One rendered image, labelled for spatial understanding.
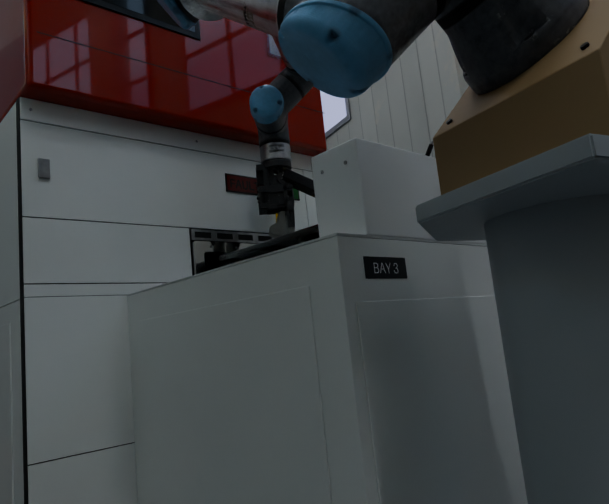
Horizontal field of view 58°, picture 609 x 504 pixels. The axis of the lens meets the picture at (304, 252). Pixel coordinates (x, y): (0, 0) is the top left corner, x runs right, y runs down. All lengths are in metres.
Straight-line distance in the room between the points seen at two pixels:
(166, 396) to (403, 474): 0.49
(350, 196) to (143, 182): 0.63
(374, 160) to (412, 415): 0.36
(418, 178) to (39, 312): 0.74
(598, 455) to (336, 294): 0.33
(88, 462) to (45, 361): 0.21
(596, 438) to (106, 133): 1.07
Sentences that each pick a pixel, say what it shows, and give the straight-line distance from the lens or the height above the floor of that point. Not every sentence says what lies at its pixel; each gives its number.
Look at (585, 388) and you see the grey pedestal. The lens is 0.60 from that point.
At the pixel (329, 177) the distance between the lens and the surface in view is 0.80.
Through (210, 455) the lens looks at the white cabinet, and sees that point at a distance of 0.96.
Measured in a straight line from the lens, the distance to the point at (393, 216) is 0.80.
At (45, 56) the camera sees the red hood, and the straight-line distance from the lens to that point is 1.25.
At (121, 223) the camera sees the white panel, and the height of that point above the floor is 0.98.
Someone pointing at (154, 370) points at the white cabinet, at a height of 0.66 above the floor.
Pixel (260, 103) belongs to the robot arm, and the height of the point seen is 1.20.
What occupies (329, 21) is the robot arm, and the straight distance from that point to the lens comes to 0.59.
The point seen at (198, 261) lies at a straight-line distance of 1.29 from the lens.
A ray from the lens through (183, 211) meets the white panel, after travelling 1.32.
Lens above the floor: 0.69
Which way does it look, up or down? 9 degrees up
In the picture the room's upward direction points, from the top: 6 degrees counter-clockwise
